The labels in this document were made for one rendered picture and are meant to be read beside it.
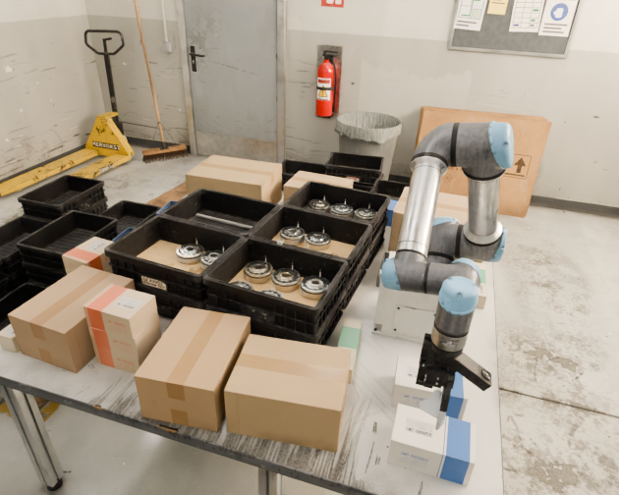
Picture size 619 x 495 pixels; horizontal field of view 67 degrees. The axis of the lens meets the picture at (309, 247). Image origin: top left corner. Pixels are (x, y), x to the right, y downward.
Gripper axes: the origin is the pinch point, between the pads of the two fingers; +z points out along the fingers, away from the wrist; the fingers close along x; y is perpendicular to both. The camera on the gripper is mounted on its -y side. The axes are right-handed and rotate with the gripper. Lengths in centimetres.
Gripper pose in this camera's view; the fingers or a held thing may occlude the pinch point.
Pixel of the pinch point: (441, 406)
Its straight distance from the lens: 123.3
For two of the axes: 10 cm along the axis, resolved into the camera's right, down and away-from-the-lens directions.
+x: -3.0, 4.8, -8.3
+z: -0.3, 8.6, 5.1
